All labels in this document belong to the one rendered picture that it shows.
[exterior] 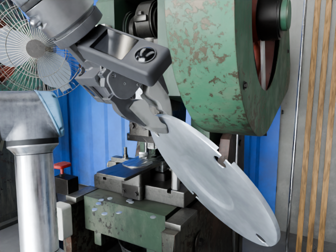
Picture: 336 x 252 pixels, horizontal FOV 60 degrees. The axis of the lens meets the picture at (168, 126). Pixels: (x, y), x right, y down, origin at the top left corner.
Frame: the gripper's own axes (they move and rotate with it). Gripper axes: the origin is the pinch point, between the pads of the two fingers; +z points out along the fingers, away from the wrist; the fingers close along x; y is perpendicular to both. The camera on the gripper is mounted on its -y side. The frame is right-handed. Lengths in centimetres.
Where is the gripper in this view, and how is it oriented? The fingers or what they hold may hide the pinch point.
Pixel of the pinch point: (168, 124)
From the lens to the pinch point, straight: 46.8
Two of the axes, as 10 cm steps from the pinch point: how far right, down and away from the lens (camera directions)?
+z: 5.3, 6.3, 5.6
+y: -6.6, -1.1, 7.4
